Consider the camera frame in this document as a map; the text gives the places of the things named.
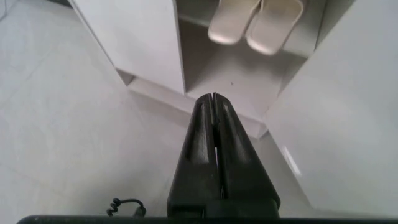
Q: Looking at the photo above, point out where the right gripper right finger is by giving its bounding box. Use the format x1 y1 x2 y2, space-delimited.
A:
212 92 281 218

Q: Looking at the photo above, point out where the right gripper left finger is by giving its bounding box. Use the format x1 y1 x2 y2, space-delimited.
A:
167 93 221 218

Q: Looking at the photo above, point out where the white shoe cabinet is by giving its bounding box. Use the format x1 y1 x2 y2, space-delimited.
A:
68 0 357 139

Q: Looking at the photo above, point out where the beige slipper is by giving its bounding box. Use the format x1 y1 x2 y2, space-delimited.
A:
207 0 261 45
245 0 305 56

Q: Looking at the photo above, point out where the black cable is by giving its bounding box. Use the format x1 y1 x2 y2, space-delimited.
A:
106 197 147 218

